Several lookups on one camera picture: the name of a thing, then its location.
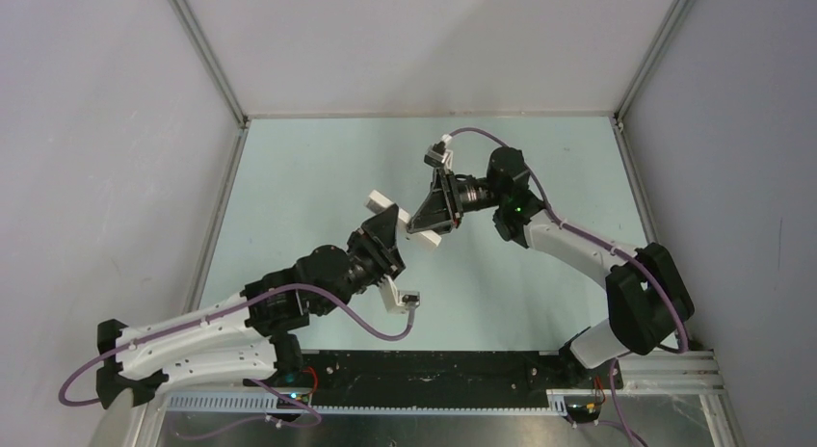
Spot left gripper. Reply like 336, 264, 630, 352
317, 205, 406, 315

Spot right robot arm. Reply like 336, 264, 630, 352
407, 141, 695, 387

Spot white slotted cable duct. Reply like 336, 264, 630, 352
165, 391, 567, 416

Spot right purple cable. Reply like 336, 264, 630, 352
446, 126, 691, 447

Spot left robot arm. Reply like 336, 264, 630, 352
95, 204, 408, 408

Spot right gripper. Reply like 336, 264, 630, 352
406, 167, 505, 240

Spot white remote control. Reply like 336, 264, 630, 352
365, 190, 442, 250

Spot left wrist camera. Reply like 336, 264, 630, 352
378, 276, 421, 315

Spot aluminium frame rail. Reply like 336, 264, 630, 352
168, 0, 249, 129

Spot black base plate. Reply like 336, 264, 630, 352
265, 351, 623, 404

